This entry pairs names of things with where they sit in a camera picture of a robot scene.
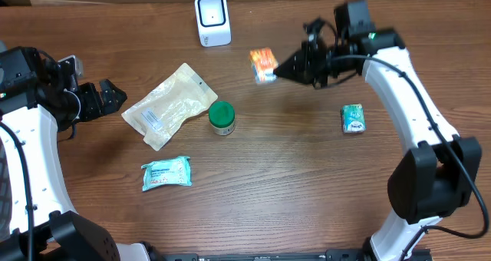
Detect light blue wipes pack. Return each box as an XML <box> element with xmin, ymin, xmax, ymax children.
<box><xmin>141</xmin><ymin>156</ymin><xmax>192</xmax><ymax>192</ymax></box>

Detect teal tissue pack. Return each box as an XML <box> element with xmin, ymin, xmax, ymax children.
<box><xmin>341</xmin><ymin>104</ymin><xmax>366</xmax><ymax>134</ymax></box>

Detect green lid jar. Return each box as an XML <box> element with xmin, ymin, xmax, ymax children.
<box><xmin>209</xmin><ymin>101</ymin><xmax>236</xmax><ymax>136</ymax></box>

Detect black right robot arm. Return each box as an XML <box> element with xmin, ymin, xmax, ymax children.
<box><xmin>275</xmin><ymin>0</ymin><xmax>482</xmax><ymax>260</ymax></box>

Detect grey plastic mesh basket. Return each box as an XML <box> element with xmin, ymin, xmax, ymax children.
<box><xmin>0</xmin><ymin>145</ymin><xmax>12</xmax><ymax>241</ymax></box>

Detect beige pouch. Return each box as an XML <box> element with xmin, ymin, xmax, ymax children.
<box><xmin>122</xmin><ymin>63</ymin><xmax>218</xmax><ymax>151</ymax></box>

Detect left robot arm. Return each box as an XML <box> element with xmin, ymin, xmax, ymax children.
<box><xmin>1</xmin><ymin>45</ymin><xmax>163</xmax><ymax>260</ymax></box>

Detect white barcode scanner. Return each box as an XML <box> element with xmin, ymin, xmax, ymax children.
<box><xmin>194</xmin><ymin>0</ymin><xmax>232</xmax><ymax>48</ymax></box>

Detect orange tissue pack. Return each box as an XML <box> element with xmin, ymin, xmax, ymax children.
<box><xmin>249</xmin><ymin>48</ymin><xmax>278</xmax><ymax>84</ymax></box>

